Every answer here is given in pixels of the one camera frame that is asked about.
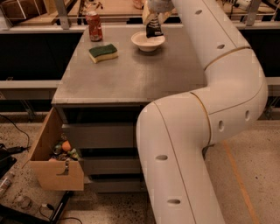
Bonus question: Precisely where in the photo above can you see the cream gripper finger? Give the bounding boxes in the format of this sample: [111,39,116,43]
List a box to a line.
[158,9,176,24]
[142,2,156,25]

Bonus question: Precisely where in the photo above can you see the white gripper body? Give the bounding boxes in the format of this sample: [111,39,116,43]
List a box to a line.
[148,0,174,13]

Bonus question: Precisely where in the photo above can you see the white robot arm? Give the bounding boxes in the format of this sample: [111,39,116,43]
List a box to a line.
[136,0,268,224]

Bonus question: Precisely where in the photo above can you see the white paper bowl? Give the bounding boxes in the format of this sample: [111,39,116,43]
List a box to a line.
[131,31,165,53]

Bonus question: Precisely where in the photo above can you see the red soda can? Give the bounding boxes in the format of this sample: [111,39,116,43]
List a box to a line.
[86,11,102,42]

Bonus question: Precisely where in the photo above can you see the green yellow sponge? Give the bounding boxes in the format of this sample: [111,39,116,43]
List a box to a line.
[88,44,118,63]

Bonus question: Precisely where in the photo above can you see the metal guard railing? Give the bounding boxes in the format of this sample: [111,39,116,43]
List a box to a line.
[0,0,280,31]

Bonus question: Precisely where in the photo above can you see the grey drawer cabinet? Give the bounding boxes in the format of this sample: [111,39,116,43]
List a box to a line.
[52,24,205,184]

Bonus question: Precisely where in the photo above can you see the top grey drawer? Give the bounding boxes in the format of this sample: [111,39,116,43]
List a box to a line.
[62,122,135,149]

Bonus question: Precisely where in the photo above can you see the grey drawer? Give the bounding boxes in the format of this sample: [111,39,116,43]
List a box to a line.
[89,178,146,193]
[62,122,135,149]
[79,157,141,175]

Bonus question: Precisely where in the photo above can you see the orange fruit in bin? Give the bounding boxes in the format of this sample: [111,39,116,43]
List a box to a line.
[61,141,72,151]

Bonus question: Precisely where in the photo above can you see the middle grey drawer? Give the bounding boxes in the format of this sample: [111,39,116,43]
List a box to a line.
[79,157,141,175]

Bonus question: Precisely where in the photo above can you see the wooden side bin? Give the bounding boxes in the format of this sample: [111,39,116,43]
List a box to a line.
[29,108,84,191]

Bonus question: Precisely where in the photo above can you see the bottom grey drawer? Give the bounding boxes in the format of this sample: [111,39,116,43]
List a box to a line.
[89,178,146,193]

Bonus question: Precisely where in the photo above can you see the clear plastic bottle on floor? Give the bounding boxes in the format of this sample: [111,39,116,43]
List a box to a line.
[0,171,15,197]

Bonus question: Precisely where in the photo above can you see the black floor equipment base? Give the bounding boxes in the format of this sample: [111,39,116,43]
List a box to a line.
[0,191,74,224]

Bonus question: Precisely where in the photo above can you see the black floor cable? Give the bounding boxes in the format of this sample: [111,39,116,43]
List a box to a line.
[0,114,32,152]

